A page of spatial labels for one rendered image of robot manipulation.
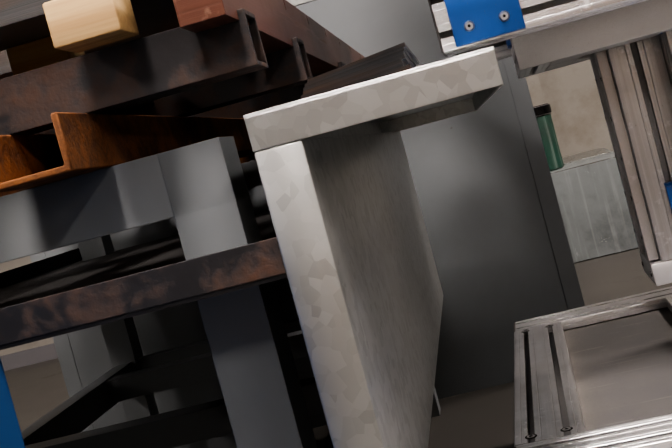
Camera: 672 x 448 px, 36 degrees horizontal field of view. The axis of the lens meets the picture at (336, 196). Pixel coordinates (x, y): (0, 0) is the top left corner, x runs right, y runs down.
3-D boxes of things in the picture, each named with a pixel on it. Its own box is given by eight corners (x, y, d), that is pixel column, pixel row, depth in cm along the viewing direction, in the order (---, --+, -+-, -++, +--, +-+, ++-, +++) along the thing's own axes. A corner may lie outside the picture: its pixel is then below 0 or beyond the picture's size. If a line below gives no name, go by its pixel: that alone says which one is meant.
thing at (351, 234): (368, 578, 81) (253, 152, 80) (424, 300, 210) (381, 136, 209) (416, 567, 81) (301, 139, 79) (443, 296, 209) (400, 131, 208)
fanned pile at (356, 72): (276, 113, 90) (264, 70, 90) (332, 117, 129) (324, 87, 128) (412, 76, 88) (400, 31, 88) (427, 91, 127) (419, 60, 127)
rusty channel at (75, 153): (-17, 195, 85) (-33, 136, 85) (298, 149, 249) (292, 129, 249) (72, 170, 84) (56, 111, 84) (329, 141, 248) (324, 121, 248)
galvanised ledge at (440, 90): (253, 152, 80) (243, 115, 80) (381, 136, 209) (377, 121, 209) (503, 84, 77) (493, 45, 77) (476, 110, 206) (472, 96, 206)
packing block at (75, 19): (53, 49, 84) (40, 3, 84) (76, 53, 89) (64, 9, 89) (121, 29, 83) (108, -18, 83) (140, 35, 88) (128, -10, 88)
